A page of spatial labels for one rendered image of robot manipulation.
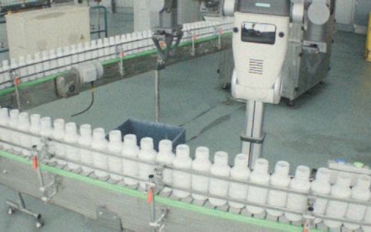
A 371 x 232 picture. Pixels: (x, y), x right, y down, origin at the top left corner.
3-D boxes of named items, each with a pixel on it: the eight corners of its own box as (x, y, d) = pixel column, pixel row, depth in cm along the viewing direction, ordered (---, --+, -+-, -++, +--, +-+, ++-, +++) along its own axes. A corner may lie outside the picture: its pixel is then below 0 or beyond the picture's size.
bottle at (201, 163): (212, 199, 109) (215, 153, 102) (194, 203, 107) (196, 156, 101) (206, 189, 114) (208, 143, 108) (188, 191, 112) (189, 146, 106)
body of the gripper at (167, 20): (151, 34, 107) (151, 9, 104) (164, 29, 116) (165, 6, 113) (171, 34, 105) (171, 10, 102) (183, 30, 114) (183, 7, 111)
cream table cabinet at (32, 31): (72, 75, 579) (67, 5, 535) (94, 83, 543) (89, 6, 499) (13, 93, 500) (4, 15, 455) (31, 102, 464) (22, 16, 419)
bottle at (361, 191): (341, 229, 93) (355, 181, 87) (341, 216, 98) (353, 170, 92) (361, 232, 91) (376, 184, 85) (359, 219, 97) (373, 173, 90)
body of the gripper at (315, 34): (325, 44, 99) (328, 20, 96) (325, 50, 90) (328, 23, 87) (304, 41, 101) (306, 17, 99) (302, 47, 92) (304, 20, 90)
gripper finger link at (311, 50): (322, 71, 102) (326, 40, 98) (322, 77, 95) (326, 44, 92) (300, 68, 104) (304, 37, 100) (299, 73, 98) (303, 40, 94)
